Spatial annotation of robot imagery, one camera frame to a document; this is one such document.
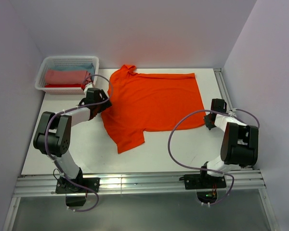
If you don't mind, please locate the orange t-shirt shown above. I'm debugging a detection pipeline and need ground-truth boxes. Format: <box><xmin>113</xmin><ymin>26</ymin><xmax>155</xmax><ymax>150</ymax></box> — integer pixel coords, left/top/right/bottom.
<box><xmin>101</xmin><ymin>65</ymin><xmax>205</xmax><ymax>154</ymax></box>

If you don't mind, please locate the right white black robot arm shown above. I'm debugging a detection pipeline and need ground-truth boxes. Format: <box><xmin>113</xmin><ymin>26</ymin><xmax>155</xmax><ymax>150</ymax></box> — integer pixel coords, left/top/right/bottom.
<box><xmin>198</xmin><ymin>99</ymin><xmax>259</xmax><ymax>188</ymax></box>

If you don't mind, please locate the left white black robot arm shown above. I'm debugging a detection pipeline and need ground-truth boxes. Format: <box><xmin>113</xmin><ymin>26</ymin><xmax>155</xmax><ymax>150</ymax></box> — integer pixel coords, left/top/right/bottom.
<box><xmin>33</xmin><ymin>88</ymin><xmax>112</xmax><ymax>192</ymax></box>

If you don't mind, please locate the rolled red t-shirt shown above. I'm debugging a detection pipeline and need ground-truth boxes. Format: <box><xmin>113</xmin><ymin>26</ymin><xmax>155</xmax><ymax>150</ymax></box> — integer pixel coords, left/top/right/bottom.
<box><xmin>44</xmin><ymin>82</ymin><xmax>91</xmax><ymax>89</ymax></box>

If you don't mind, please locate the rolled light blue t-shirt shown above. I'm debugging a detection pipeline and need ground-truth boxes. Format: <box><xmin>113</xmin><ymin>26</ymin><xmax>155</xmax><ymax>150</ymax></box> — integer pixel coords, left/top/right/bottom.
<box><xmin>51</xmin><ymin>63</ymin><xmax>95</xmax><ymax>74</ymax></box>

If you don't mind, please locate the rolled pink t-shirt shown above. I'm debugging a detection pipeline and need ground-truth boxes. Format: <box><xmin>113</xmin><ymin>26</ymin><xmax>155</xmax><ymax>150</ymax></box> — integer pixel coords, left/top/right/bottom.
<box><xmin>44</xmin><ymin>69</ymin><xmax>90</xmax><ymax>85</ymax></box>

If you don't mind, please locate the white plastic mesh basket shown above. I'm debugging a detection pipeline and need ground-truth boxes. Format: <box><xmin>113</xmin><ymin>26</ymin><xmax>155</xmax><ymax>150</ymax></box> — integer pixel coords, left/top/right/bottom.
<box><xmin>35</xmin><ymin>56</ymin><xmax>99</xmax><ymax>95</ymax></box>

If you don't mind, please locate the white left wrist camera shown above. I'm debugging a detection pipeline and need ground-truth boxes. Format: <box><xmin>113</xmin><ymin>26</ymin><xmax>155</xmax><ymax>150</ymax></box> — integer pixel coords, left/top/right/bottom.
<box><xmin>81</xmin><ymin>82</ymin><xmax>95</xmax><ymax>94</ymax></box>

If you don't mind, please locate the aluminium right side rail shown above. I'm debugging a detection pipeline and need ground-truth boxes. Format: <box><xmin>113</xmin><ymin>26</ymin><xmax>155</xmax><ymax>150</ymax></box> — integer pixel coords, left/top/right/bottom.
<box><xmin>213</xmin><ymin>67</ymin><xmax>253</xmax><ymax>170</ymax></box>

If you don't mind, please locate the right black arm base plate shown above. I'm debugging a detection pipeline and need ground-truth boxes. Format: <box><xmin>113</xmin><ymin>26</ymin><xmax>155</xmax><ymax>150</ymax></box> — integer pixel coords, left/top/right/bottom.
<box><xmin>179</xmin><ymin>174</ymin><xmax>226</xmax><ymax>190</ymax></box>

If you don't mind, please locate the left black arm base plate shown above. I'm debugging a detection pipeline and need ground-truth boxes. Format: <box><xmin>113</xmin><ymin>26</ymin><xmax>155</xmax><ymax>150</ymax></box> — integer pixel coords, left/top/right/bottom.
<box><xmin>55</xmin><ymin>178</ymin><xmax>100</xmax><ymax>194</ymax></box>

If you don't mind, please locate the aluminium front rail frame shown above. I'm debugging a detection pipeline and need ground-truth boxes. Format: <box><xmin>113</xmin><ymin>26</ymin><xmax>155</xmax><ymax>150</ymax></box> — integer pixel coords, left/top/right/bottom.
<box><xmin>3</xmin><ymin>169</ymin><xmax>280</xmax><ymax>231</ymax></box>

